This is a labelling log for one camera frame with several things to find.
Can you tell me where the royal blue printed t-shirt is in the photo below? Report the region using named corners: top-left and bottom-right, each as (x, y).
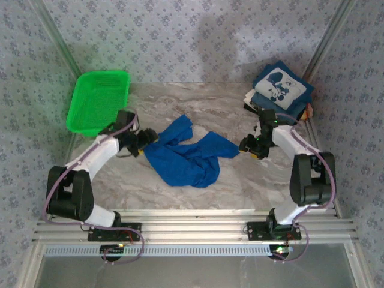
top-left (143, 115), bottom-right (241, 189)

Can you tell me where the folded slate blue t-shirt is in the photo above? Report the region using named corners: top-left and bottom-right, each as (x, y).
top-left (251, 91), bottom-right (302, 125)

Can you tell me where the folded white black t-shirt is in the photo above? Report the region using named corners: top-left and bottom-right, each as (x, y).
top-left (242, 89), bottom-right (262, 116)

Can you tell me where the folded dark navy t-shirt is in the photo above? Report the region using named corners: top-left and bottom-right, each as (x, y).
top-left (278, 112), bottom-right (304, 128)

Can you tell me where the folded navy cartoon mouse t-shirt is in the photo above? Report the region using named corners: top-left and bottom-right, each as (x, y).
top-left (253, 61), bottom-right (315, 112)

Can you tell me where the green plastic basket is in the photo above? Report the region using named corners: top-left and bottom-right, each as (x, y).
top-left (65, 69), bottom-right (131, 138)

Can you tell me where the folded red orange t-shirt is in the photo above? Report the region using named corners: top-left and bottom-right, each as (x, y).
top-left (301, 103), bottom-right (314, 122)

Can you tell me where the black controller board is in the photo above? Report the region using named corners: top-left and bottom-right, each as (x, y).
top-left (269, 244), bottom-right (294, 261)
top-left (100, 244), bottom-right (126, 261)

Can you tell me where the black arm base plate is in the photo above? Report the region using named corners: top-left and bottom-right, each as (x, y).
top-left (245, 221), bottom-right (302, 241)
top-left (87, 222), bottom-right (142, 242)

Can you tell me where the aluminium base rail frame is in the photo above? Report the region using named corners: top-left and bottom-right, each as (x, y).
top-left (31, 208), bottom-right (359, 244)

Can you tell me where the aluminium frame post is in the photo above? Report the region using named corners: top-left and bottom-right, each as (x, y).
top-left (29, 0), bottom-right (83, 76)
top-left (301, 0), bottom-right (359, 80)

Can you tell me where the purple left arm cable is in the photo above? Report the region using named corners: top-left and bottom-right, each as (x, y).
top-left (41, 112), bottom-right (145, 265)

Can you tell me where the grey slotted cable duct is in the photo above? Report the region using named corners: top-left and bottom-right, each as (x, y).
top-left (43, 243), bottom-right (296, 258)

